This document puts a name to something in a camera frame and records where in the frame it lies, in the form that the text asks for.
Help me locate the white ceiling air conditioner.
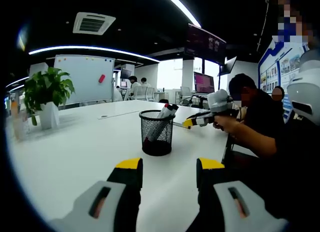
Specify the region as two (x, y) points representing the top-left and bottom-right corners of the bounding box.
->
(72, 12), (117, 36)

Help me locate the whiteboard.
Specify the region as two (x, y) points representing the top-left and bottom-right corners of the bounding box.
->
(53, 54), (116, 106)

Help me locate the red-capped whiteboard marker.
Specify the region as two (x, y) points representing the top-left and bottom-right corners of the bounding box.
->
(157, 103), (171, 119)

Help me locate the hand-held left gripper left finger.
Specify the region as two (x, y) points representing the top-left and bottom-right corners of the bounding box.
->
(48, 157), (144, 232)

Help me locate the person's right hand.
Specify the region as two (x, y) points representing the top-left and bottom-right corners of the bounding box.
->
(212, 114), (247, 142)

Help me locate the dark hanging display screen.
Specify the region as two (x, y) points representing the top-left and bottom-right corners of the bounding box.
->
(184, 23), (228, 65)

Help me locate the green plant in white pot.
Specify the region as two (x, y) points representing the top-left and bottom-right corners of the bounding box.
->
(23, 66), (76, 130)

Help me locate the row of coloured magnets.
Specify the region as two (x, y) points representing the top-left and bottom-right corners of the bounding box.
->
(57, 57), (113, 63)

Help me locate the white chest-worn device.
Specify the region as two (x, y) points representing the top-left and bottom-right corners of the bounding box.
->
(286, 50), (320, 122)

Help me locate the black mesh pen holder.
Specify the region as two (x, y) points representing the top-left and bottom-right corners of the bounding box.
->
(138, 110), (176, 157)

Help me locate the white mesh office chair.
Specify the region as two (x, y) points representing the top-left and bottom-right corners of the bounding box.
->
(180, 86), (193, 102)
(146, 86), (156, 102)
(131, 86), (148, 101)

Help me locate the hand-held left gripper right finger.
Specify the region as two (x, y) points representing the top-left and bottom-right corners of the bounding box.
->
(186, 157), (291, 232)

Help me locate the orange drink bottle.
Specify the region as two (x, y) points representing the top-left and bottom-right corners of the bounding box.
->
(9, 100), (21, 122)

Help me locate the person's dark clothing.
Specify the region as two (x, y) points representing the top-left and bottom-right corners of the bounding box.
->
(249, 116), (320, 222)

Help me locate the blue white wall poster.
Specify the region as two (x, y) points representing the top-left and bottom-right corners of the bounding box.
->
(257, 40), (311, 95)

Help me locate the tilted wall monitor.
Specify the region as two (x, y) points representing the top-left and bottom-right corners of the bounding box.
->
(217, 56), (238, 76)

